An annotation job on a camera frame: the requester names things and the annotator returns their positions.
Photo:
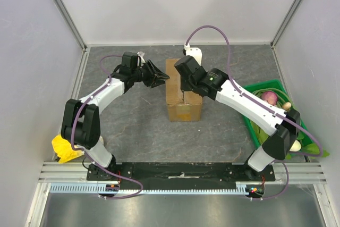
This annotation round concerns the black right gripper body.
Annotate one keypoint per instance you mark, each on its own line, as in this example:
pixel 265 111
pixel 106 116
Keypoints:
pixel 186 85

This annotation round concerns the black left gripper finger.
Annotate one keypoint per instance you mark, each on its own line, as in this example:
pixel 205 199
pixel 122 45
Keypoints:
pixel 155 71
pixel 155 82

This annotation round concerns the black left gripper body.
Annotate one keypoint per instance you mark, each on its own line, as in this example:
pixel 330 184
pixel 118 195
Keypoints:
pixel 145 74

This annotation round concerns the brown cardboard express box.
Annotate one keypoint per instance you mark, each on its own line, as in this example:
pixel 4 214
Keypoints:
pixel 182 106

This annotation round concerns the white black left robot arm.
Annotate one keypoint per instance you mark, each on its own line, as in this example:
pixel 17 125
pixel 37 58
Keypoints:
pixel 81 119

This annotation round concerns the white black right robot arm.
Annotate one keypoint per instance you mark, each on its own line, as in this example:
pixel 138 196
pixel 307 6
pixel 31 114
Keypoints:
pixel 278 124

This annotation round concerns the purple onion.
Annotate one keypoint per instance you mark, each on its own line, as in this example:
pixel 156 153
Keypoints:
pixel 270 97

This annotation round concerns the green plastic vegetable tray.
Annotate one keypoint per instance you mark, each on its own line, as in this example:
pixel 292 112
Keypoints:
pixel 257 135

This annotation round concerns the brown mushroom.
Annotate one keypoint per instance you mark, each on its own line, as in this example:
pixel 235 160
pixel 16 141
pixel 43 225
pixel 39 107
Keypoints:
pixel 286 106

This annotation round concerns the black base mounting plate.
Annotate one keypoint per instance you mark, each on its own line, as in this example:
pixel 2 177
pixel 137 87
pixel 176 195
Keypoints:
pixel 225 171

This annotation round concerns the yellow napa cabbage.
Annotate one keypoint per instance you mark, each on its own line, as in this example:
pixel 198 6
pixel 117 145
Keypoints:
pixel 64 151

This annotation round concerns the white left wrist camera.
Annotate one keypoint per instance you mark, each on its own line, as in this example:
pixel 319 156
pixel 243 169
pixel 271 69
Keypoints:
pixel 141 60

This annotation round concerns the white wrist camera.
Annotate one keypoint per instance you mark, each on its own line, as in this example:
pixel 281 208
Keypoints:
pixel 195 52
pixel 141 60

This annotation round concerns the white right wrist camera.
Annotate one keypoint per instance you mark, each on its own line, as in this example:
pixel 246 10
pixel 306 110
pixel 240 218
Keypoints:
pixel 195 52

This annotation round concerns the slotted cable duct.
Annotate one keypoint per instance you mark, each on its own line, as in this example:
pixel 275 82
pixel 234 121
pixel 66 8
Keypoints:
pixel 96 188

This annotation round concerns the aluminium frame rail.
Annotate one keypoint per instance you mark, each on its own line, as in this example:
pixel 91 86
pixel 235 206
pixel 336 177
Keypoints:
pixel 277 173

